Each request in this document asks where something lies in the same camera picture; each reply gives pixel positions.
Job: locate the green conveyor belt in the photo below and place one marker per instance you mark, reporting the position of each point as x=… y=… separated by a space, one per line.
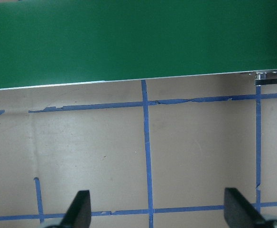
x=62 y=42

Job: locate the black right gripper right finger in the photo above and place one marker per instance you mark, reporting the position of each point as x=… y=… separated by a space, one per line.
x=239 y=213

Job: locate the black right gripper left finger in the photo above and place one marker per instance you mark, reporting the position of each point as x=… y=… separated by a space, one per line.
x=79 y=212

